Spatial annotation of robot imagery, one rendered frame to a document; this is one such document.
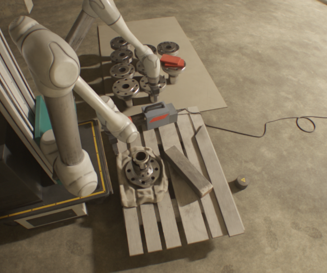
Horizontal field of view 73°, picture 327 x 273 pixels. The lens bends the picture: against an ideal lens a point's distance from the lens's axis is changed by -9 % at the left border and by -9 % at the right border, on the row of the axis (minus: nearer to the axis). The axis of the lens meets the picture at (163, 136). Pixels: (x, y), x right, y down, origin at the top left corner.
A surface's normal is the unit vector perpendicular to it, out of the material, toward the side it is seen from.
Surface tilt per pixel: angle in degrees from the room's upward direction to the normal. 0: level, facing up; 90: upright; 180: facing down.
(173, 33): 0
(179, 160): 0
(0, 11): 90
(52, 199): 0
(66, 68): 85
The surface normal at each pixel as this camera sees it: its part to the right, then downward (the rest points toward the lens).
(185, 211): 0.00, -0.61
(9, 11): 0.21, 0.78
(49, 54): 0.02, -0.21
